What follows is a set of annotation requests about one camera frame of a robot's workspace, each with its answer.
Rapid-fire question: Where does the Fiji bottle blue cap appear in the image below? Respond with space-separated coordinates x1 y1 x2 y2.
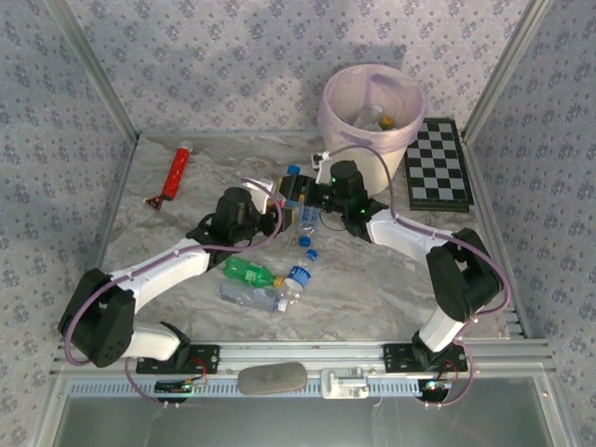
283 163 304 209

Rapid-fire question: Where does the clear bottle blue barcode label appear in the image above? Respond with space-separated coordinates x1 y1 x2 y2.
297 202 323 235

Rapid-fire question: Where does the crushed clear bottle blue label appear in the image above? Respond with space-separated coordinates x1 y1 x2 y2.
282 264 313 306

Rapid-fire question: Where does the green soda bottle yellow cap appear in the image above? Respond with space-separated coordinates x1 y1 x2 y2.
223 255 284 289

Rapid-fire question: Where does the cloudy bottle cream label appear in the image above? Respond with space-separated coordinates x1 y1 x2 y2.
356 104 386 132

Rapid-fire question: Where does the clear bottle white cap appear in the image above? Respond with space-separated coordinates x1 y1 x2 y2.
218 280 289 314

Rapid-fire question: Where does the cream ribbed plastic bin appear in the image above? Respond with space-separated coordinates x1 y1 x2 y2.
320 64 427 195

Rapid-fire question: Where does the pink translucent bin liner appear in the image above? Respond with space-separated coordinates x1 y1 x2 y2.
318 64 428 150

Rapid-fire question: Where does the red scraper tool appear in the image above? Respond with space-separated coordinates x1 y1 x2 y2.
143 140 196 211

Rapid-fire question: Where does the black grey chessboard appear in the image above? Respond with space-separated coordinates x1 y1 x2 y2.
402 117 475 214

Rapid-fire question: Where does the grey oval stone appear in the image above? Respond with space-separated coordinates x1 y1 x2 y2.
237 361 309 397

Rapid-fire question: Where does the black left circuit board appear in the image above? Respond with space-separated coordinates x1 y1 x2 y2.
155 379 196 396

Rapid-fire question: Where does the black circuit board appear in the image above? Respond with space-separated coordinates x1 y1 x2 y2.
417 379 454 401
155 379 196 396

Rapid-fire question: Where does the grey metal panel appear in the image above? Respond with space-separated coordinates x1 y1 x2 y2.
55 376 560 447

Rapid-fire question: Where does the black right circuit board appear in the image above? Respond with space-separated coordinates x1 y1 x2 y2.
417 379 454 401

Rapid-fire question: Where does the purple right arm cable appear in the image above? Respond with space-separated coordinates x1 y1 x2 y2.
320 143 512 410

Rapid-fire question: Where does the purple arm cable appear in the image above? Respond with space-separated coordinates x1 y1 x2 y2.
62 179 284 411
320 143 512 410

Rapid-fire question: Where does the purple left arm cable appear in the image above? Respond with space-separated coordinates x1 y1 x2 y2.
62 179 284 411

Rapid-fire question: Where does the aluminium table side rail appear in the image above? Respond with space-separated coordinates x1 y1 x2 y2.
464 134 530 339
69 134 141 327

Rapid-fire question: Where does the aluminium frame cross rail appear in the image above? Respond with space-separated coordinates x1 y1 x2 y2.
50 339 558 373

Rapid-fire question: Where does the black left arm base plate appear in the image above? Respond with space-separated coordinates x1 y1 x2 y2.
137 344 220 376

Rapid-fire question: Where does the silver metal latch bracket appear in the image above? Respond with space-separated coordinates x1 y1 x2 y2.
320 367 372 400

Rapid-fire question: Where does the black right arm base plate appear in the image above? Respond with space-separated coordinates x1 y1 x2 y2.
382 343 468 373

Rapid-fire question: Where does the white slotted cable duct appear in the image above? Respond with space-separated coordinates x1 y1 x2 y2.
121 379 434 398

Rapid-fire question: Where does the aluminium frame post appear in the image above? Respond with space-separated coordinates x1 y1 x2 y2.
462 0 556 141
44 0 142 141

